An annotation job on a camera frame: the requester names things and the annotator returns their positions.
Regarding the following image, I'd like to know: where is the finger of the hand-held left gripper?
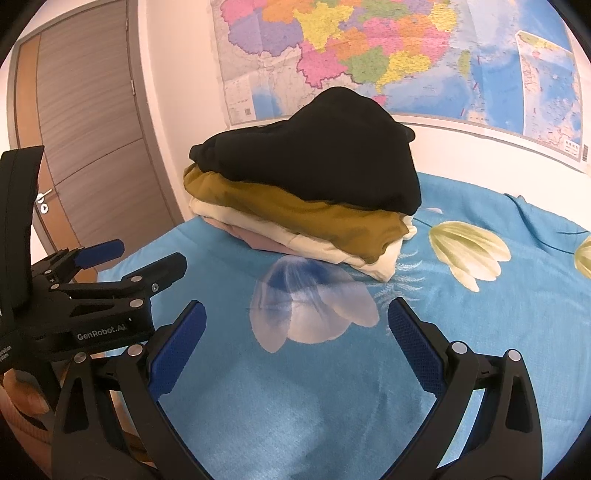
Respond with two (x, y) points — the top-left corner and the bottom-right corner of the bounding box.
(52, 253), (188, 303)
(33, 239), (125, 278)

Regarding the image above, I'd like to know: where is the cream garment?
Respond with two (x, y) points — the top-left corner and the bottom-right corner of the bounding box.
(189, 196), (419, 283)

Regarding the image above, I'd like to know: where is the blue floral blanket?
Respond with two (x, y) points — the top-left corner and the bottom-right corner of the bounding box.
(97, 173), (591, 480)

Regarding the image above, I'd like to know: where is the person's left forearm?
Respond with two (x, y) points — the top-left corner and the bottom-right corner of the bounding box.
(0, 369), (54, 417)

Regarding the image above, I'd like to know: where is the pink garment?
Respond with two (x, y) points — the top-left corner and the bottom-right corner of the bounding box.
(205, 217), (297, 256)

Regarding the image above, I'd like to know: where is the colourful wall map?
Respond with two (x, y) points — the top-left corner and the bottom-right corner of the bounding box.
(210, 0), (591, 163)

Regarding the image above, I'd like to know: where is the mustard garment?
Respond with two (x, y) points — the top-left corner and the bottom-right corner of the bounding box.
(183, 164), (408, 262)

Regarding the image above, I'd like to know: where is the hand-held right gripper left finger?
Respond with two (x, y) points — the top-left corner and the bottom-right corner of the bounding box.
(51, 300), (208, 480)

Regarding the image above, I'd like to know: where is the wooden door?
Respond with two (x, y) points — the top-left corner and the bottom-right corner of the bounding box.
(9, 0), (186, 288)

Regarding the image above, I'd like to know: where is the black garment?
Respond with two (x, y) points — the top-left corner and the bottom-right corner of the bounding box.
(189, 87), (422, 217)

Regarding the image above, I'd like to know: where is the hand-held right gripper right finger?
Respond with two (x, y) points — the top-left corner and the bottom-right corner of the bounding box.
(387, 298), (543, 480)

